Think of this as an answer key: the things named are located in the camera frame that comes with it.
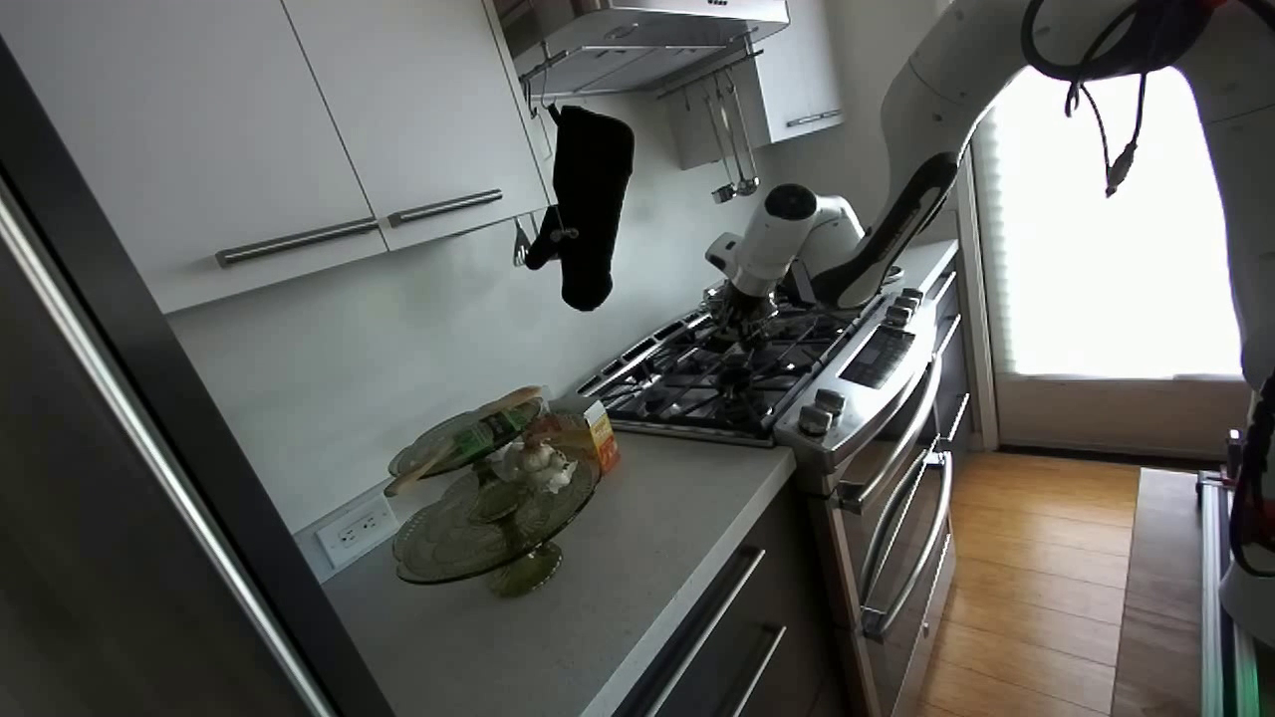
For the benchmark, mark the dark grey lower cabinet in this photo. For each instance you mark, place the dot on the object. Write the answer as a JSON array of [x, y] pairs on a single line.
[[741, 622]]

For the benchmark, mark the narrow white upper cabinet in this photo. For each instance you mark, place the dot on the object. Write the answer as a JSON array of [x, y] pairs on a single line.
[[798, 65]]

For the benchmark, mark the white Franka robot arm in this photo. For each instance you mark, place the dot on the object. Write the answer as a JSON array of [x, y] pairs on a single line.
[[812, 233]]

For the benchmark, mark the green glass tiered stand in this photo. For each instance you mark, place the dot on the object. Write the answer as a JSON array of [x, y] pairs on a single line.
[[490, 543]]

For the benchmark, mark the dark grey refrigerator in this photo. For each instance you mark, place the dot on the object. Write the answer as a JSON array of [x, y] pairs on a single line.
[[93, 533]]

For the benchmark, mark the dark brown table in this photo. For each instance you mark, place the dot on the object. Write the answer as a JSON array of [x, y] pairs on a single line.
[[1157, 598]]

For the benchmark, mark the white wall outlet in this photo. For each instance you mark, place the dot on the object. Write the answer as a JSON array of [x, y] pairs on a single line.
[[355, 533]]

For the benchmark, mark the stainless steel range hood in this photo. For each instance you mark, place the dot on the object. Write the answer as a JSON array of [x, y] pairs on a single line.
[[638, 40]]

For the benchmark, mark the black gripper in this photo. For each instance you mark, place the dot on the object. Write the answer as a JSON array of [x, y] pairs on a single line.
[[741, 310]]

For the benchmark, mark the white garlic bulb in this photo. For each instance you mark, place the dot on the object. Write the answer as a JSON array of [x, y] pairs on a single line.
[[542, 464]]

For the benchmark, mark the hanging metal utensil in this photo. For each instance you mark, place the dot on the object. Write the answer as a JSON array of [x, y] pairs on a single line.
[[747, 141]]

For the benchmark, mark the orange and white carton box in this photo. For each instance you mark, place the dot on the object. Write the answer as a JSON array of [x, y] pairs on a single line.
[[598, 436]]

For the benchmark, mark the silver stove knob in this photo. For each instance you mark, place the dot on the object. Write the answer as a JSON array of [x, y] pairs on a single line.
[[830, 401], [909, 310], [919, 298], [898, 320], [812, 421]]

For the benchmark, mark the bright window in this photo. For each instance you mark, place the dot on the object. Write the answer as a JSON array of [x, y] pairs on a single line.
[[1118, 241]]

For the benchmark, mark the stainless steel gas stove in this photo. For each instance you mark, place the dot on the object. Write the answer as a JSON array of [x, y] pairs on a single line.
[[878, 401]]

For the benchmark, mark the black oven mitt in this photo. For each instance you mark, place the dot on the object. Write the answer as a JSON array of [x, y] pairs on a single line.
[[593, 202]]

